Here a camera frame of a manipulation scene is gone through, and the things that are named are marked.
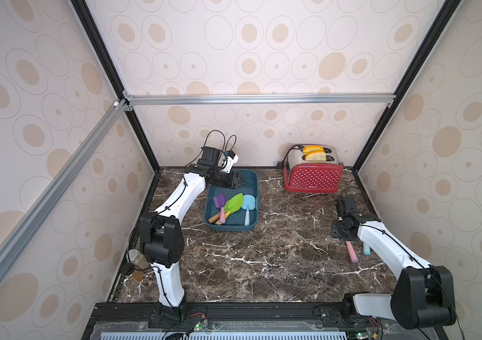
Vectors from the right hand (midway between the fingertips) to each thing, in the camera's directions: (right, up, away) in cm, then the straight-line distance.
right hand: (341, 231), depth 87 cm
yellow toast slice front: (-6, +33, +11) cm, 35 cm away
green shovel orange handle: (-54, +4, +10) cm, 55 cm away
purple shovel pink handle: (-52, +11, +18) cm, 56 cm away
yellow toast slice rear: (-8, +36, +14) cm, 40 cm away
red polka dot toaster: (-6, +23, +13) cm, 27 cm away
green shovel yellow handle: (-45, +10, +16) cm, 49 cm away
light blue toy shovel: (-38, +10, +17) cm, 43 cm away
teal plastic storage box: (-44, +2, +10) cm, 46 cm away
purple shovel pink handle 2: (+4, -10, -2) cm, 11 cm away
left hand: (-40, +22, -1) cm, 45 cm away
